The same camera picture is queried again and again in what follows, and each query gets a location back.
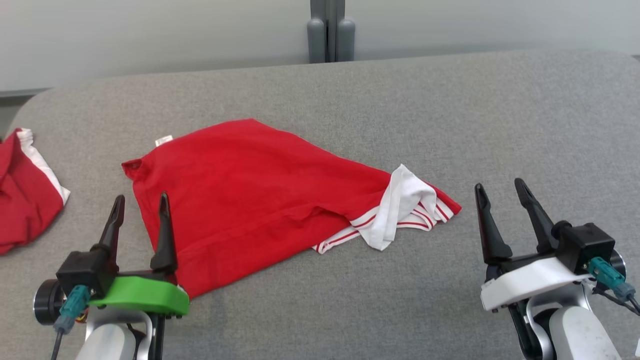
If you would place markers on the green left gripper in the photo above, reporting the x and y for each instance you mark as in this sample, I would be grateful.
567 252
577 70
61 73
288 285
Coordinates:
145 295

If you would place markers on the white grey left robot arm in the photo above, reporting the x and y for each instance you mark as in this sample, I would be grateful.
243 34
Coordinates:
107 345

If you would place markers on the red shorts with white trim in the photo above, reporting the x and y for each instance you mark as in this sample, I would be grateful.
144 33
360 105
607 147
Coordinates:
25 200

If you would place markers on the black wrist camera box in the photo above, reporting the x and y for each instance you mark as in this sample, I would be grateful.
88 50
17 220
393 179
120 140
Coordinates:
585 245
80 270

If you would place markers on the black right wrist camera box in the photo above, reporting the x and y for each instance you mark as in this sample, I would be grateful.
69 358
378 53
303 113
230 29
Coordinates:
585 245

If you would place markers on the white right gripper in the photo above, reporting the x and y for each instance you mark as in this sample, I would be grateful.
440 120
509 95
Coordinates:
530 282

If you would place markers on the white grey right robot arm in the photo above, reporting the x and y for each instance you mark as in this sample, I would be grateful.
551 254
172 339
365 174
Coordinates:
580 335

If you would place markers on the dark grey upright column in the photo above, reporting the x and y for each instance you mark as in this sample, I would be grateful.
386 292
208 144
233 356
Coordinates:
340 10

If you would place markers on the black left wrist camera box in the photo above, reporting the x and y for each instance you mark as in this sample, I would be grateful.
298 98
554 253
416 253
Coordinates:
80 270

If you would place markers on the red basketball jersey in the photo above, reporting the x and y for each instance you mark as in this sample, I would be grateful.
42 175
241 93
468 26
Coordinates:
240 200

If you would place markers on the grey rounded tube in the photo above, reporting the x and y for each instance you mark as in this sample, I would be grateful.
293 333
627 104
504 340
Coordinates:
346 42
316 42

